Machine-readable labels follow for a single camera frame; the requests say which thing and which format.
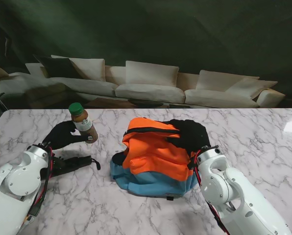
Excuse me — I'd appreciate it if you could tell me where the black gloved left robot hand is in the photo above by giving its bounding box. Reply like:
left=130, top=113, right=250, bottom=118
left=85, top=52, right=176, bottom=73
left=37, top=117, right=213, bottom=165
left=42, top=120, right=94, bottom=150

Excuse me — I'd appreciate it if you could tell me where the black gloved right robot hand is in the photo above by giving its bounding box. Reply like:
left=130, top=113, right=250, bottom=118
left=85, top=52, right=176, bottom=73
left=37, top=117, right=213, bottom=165
left=164, top=119, right=211, bottom=153

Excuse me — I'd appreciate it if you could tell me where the coffee bottle with green cap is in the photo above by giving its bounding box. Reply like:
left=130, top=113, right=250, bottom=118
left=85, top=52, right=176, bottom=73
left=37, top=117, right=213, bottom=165
left=68, top=102, right=98, bottom=144

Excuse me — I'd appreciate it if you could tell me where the orange and blue backpack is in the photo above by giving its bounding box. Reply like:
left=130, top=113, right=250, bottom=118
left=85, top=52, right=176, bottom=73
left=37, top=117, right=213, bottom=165
left=109, top=117, right=203, bottom=202

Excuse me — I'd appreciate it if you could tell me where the folded blue and black umbrella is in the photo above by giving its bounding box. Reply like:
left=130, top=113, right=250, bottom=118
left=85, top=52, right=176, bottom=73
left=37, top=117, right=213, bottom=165
left=50, top=154, right=102, bottom=178

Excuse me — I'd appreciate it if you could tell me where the dark low coffee table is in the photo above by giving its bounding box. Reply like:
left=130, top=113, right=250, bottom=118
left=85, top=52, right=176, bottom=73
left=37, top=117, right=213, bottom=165
left=127, top=98, right=168, bottom=109

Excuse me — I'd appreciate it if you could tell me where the cream white sofa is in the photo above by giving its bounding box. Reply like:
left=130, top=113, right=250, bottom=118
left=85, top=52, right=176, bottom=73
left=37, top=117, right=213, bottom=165
left=0, top=54, right=286, bottom=109

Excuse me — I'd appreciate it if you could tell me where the cream white back pillow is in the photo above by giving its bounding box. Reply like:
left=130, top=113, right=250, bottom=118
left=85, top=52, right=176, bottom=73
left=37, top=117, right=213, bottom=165
left=68, top=58, right=105, bottom=82
left=195, top=70, right=261, bottom=93
left=124, top=60, right=180, bottom=88

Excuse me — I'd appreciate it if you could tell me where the dark brown sofa cushion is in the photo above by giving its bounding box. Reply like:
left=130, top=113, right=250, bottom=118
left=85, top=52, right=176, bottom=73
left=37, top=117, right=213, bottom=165
left=34, top=55, right=83, bottom=79

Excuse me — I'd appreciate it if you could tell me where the red and black arm cable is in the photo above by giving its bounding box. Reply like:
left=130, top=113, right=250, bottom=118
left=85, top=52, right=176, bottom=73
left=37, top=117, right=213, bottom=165
left=21, top=146, right=55, bottom=227
left=189, top=151, right=231, bottom=235

